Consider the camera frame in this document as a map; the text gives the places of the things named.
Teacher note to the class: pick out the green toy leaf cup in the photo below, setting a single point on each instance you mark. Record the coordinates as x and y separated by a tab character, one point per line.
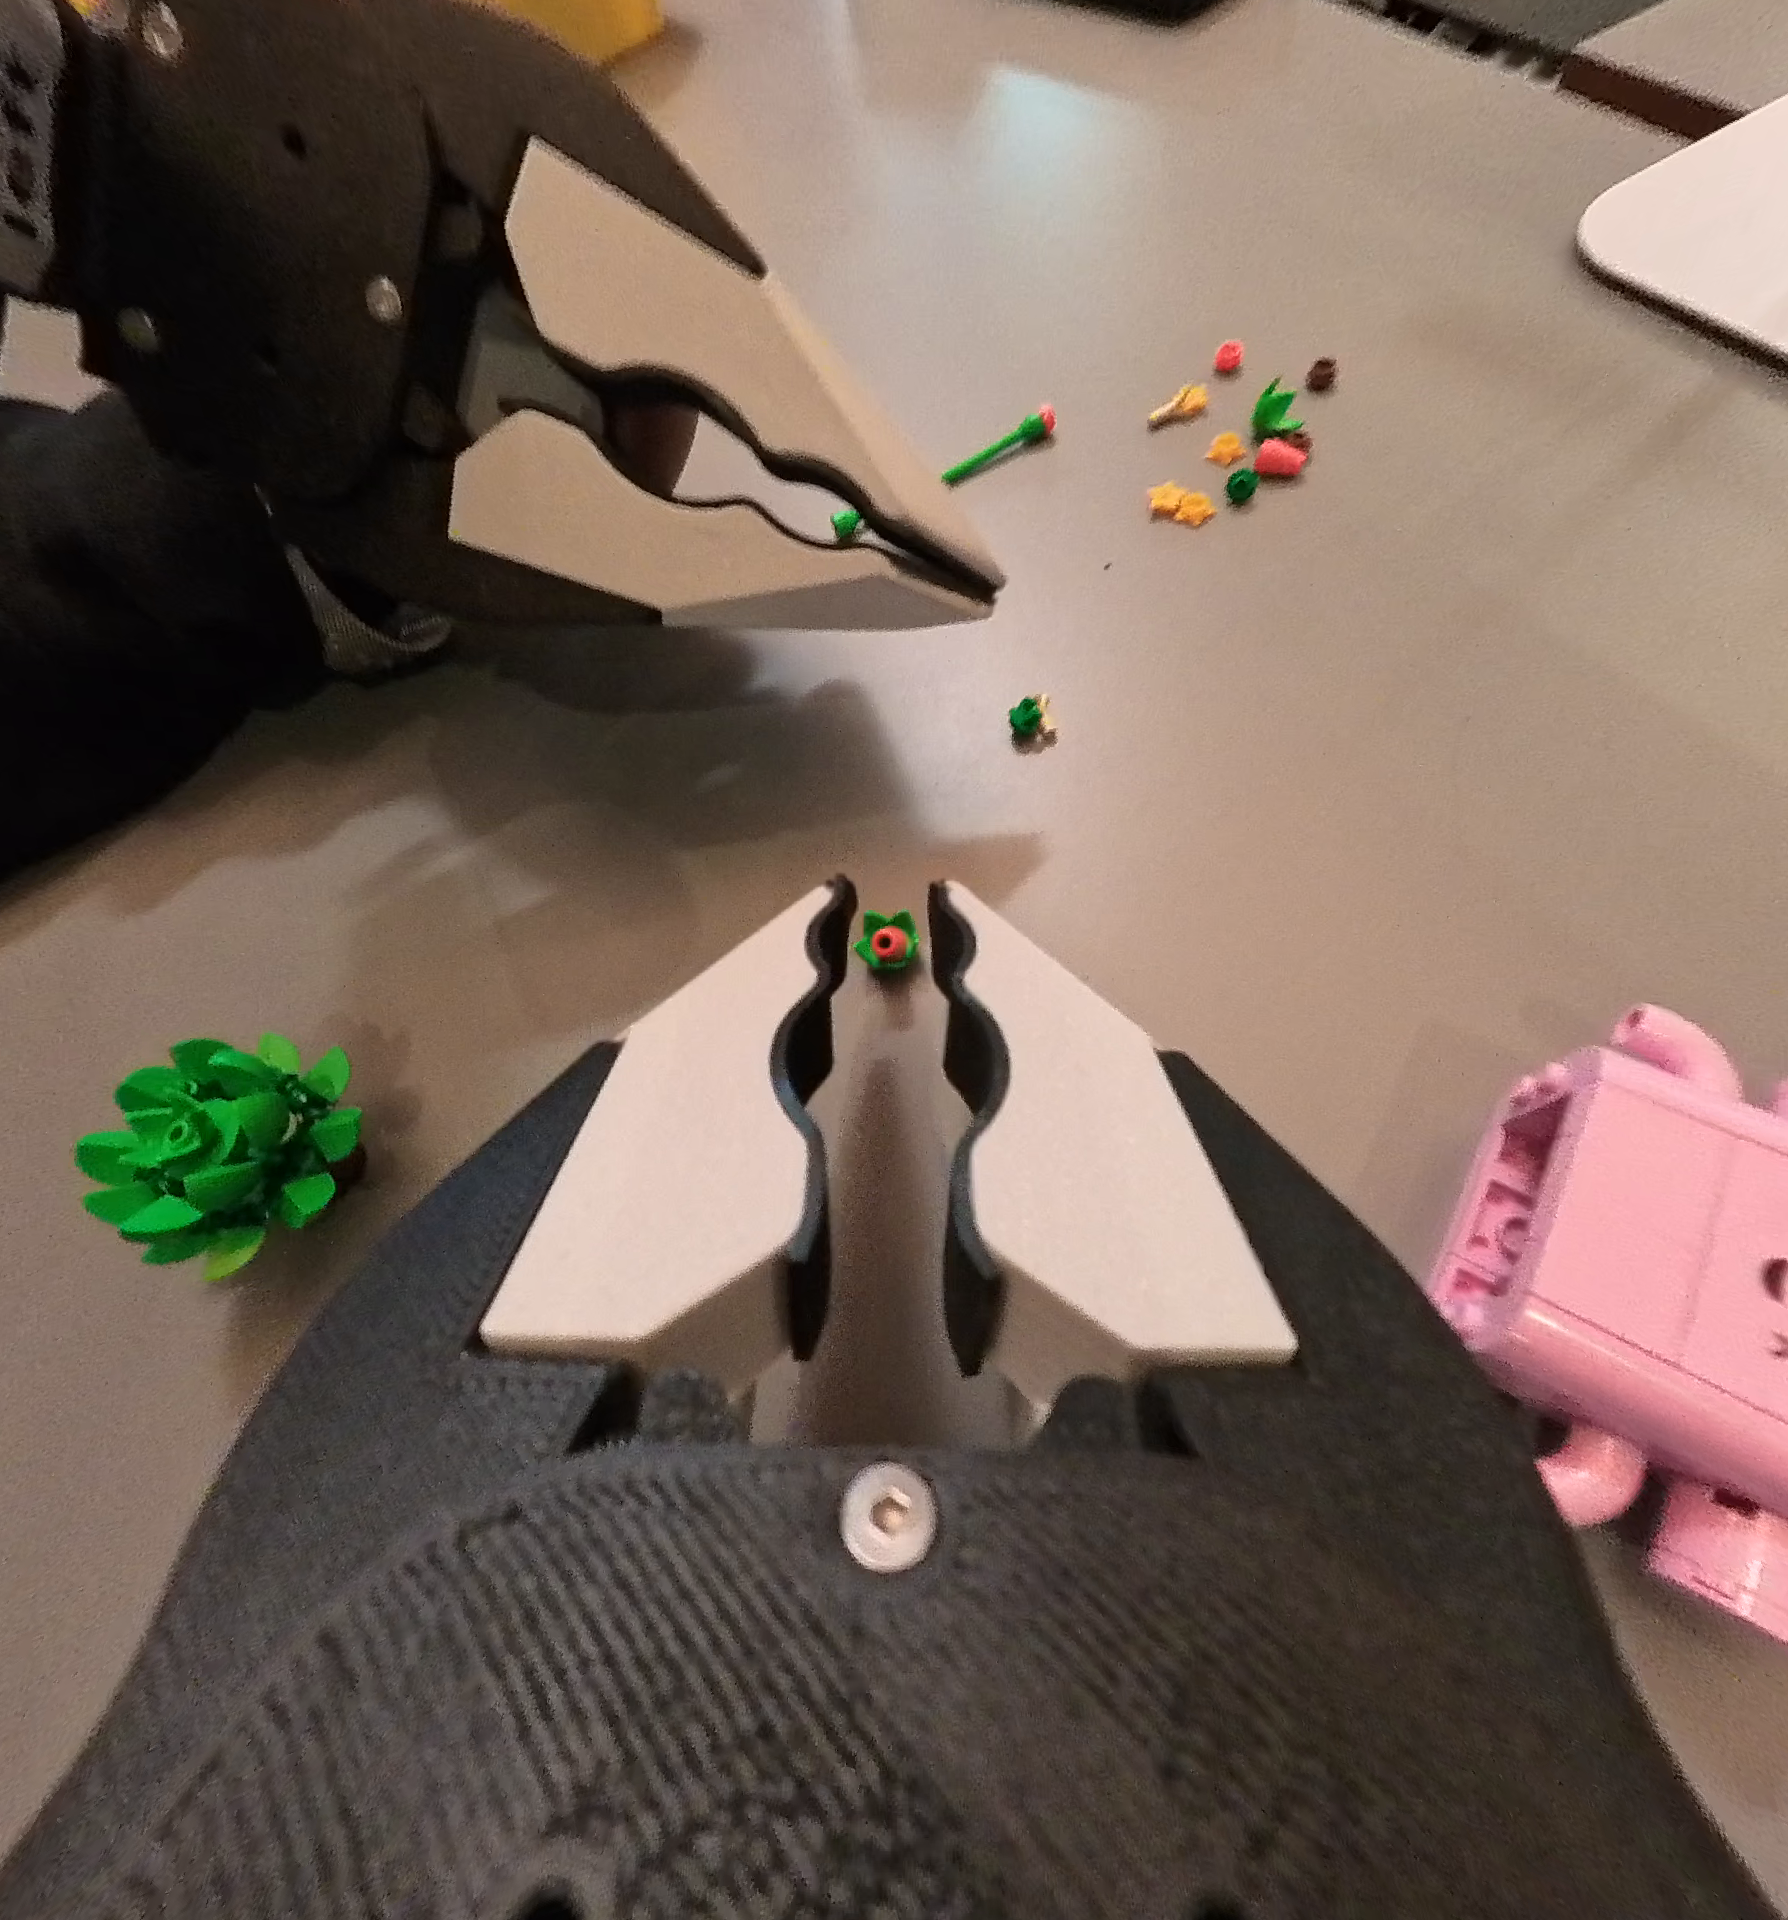
867	960

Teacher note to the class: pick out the person's left forearm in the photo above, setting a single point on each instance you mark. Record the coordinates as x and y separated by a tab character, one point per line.
86	674

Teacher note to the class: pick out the pink toy toaster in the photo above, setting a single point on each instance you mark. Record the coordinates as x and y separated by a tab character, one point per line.
1659	1274

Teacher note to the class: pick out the yellow plastic bin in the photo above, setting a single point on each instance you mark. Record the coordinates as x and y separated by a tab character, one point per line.
623	23

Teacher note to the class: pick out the green spiky toy leaf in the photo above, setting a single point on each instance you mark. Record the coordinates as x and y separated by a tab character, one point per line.
1274	405

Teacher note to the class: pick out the green toy plant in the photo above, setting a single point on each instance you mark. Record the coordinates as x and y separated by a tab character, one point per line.
218	1147

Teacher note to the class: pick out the white book stand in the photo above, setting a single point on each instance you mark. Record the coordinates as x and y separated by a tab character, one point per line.
1733	225

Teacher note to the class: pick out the green toy stem red tip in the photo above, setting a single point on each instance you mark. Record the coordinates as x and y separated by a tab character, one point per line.
998	446

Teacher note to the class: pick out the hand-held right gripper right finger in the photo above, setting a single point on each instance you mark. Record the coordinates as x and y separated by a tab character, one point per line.
1120	1200

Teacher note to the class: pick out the yellow star on tan stalk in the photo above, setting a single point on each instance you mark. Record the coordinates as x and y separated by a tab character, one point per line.
1178	405

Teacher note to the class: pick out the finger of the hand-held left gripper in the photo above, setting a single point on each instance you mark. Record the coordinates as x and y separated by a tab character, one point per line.
609	555
685	299

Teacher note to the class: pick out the tan stalk with green stud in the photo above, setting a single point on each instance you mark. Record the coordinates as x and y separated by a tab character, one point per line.
1032	720

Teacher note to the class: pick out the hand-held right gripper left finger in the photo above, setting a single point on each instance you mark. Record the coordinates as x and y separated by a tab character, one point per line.
654	1184

